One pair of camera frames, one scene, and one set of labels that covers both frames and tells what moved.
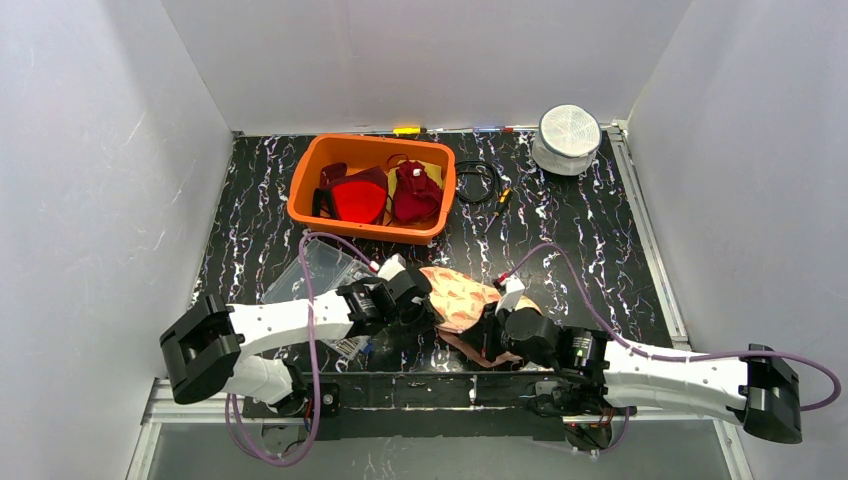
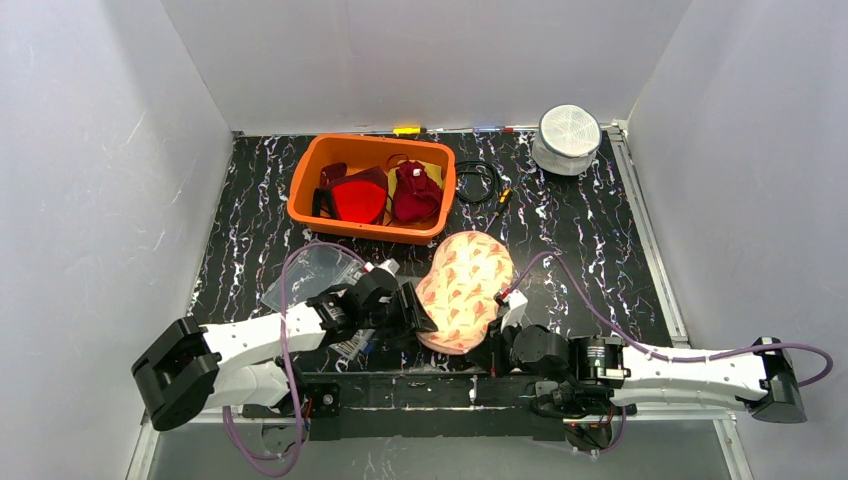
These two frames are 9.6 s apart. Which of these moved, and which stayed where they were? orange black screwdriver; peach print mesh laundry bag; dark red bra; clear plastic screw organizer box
Moved: peach print mesh laundry bag
Stayed: clear plastic screw organizer box; orange black screwdriver; dark red bra
